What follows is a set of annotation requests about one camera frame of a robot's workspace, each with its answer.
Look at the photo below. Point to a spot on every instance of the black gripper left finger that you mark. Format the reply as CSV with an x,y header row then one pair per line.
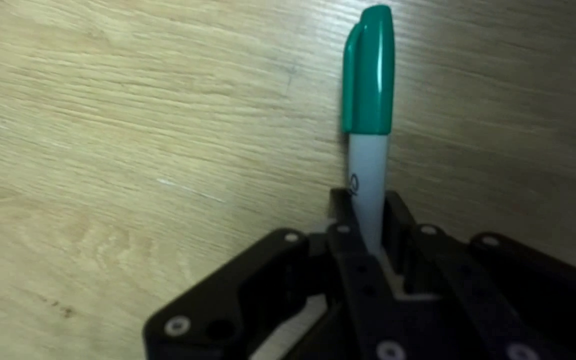
x,y
260,286

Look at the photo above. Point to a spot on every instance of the green capped grey marker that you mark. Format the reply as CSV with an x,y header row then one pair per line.
x,y
369,72

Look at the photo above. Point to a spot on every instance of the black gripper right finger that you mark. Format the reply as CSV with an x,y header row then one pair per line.
x,y
500,300

